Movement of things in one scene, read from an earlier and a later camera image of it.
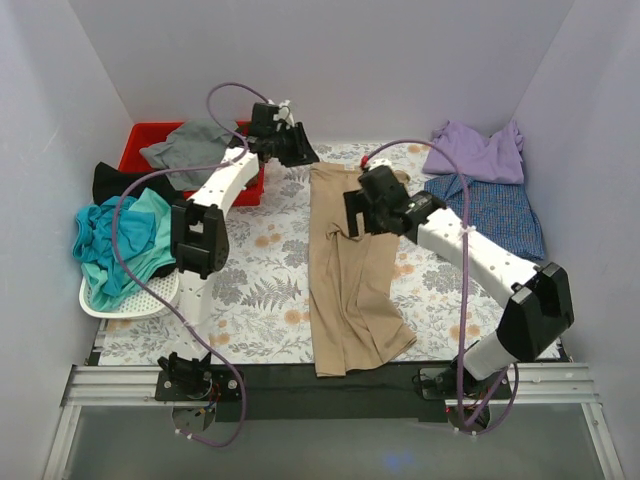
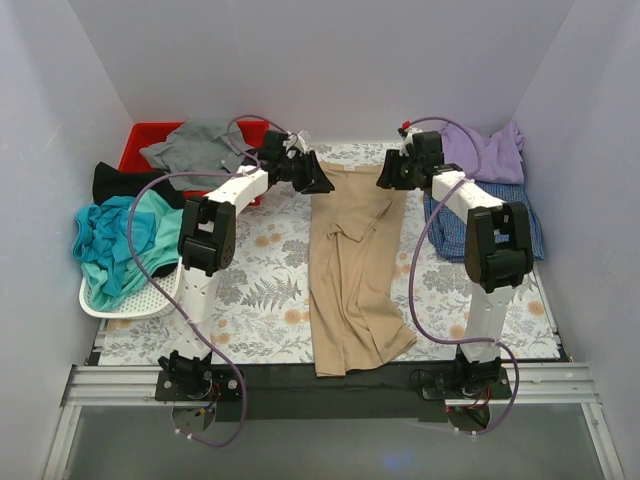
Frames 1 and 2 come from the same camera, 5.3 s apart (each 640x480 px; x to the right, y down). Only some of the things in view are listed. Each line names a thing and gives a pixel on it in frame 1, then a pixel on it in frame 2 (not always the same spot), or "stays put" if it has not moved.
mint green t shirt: [143, 267] stays put
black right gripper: [360, 209] -> [397, 170]
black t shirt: [110, 182] stays put
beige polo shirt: [359, 314] stays put
